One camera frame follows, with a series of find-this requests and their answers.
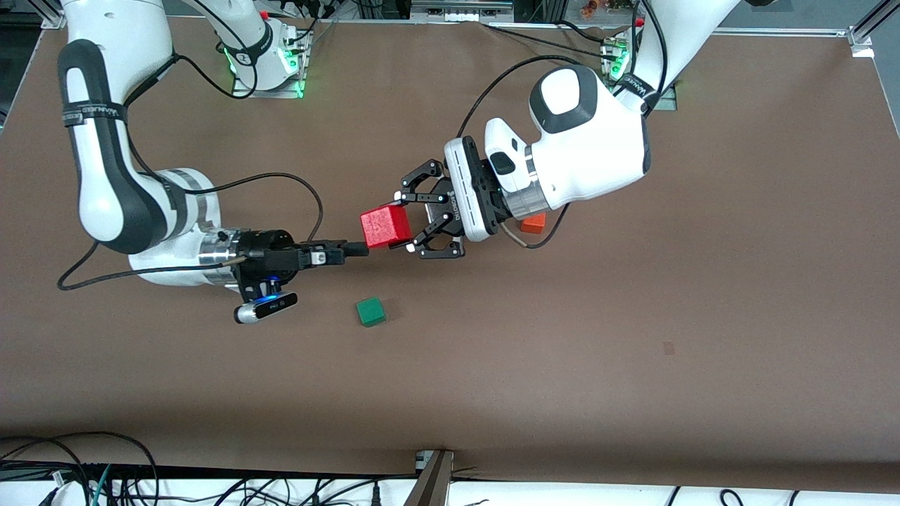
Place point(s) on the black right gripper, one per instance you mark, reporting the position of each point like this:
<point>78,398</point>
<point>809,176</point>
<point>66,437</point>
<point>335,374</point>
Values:
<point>275,257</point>

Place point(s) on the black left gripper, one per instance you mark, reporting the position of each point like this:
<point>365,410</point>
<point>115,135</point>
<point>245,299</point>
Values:
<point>444,212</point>

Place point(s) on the red cube block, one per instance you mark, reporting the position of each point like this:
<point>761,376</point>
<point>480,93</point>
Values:
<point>383,226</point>

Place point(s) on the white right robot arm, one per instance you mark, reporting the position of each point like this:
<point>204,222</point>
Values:
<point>105,183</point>

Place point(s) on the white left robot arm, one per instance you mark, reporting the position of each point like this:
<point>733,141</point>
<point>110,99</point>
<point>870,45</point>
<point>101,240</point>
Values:
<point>590,154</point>

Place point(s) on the green cube block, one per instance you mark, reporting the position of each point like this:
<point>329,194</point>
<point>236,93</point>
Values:
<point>370,312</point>

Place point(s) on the orange cube block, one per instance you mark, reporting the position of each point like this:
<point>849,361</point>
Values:
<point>536,225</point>

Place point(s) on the brown paper table cover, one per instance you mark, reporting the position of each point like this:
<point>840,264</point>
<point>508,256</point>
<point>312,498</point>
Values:
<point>450,386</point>

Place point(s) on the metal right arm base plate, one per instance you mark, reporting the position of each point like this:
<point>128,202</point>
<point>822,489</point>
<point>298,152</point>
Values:
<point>242,93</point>

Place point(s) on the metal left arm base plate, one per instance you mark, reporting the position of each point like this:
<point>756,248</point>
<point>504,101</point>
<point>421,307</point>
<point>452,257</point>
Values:
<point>669,105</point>

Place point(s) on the small aluminium corner bracket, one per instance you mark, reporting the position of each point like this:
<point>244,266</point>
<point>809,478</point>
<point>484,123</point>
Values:
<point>53,20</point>

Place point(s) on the silver table edge rail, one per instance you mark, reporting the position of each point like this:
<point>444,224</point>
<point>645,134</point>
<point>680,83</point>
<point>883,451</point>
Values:
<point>787,31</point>

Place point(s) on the aluminium frame corner strut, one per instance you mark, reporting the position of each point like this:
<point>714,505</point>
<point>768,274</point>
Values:
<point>861,41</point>

